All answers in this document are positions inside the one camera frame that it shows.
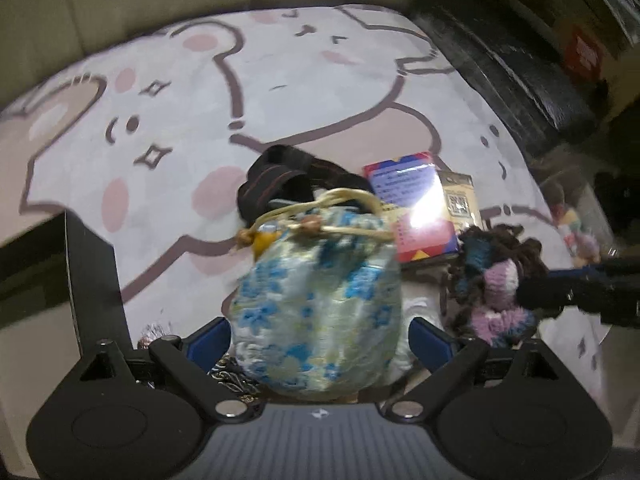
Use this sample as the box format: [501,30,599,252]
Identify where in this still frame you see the purple brown knitted doll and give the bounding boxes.
[446,224,548,348]

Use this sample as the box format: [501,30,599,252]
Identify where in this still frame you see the blue floral drawstring pouch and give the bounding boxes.
[228,188,410,400]

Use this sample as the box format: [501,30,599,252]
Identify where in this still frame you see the red blue card box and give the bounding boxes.
[363,152,459,266]

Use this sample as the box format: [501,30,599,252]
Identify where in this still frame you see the dark striped strap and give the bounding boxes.
[235,144,377,229]

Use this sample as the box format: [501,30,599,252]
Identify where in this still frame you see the black storage box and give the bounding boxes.
[63,211,134,353]

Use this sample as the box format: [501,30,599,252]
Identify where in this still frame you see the gold card box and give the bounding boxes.
[438,170,485,234]

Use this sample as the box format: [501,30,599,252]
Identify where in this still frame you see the bear pattern bed sheet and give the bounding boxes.
[1,6,570,340]

